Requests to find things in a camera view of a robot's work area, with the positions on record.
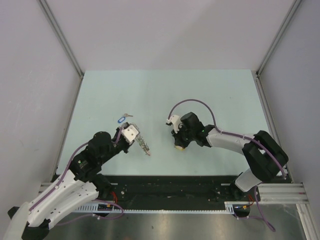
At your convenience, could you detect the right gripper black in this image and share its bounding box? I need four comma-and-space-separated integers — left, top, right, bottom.
171, 123, 195, 149

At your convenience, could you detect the large metal keyring organizer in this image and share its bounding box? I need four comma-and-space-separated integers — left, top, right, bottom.
130, 122, 151, 157

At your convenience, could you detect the yellow tag key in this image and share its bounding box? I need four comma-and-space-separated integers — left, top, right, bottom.
174, 145, 185, 151

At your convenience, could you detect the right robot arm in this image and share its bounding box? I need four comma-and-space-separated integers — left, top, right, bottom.
165, 112, 289, 201

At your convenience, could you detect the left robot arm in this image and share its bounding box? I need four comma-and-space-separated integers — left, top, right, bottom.
4, 128, 137, 240

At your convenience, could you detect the blue tag key upper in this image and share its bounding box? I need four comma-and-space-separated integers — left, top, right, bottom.
117, 113, 133, 124

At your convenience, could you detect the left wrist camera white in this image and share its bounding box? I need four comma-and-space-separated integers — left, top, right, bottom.
121, 124, 140, 145

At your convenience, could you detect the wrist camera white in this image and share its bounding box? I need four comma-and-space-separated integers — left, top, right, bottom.
165, 115, 183, 134
121, 124, 140, 145

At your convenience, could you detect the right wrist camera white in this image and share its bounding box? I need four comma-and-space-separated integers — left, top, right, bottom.
165, 115, 183, 134

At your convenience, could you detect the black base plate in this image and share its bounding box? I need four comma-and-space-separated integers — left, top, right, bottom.
98, 175, 260, 210

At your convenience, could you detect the white slotted cable duct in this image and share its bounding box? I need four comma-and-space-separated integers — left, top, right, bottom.
73, 201, 247, 215

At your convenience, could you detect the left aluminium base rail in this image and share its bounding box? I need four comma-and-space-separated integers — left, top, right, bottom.
38, 182, 56, 195

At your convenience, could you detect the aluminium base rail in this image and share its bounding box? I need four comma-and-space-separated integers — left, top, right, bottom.
38, 182, 56, 195
257, 183, 309, 205

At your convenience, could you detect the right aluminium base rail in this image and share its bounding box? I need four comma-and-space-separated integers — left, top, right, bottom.
257, 183, 309, 205

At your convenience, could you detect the left aluminium frame post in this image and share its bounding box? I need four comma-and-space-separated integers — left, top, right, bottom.
37, 0, 84, 80

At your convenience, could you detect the aluminium frame post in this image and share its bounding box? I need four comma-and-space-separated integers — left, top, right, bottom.
37, 0, 84, 80
255, 0, 304, 77

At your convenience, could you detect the right aluminium frame post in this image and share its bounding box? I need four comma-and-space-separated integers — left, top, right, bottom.
255, 0, 304, 77

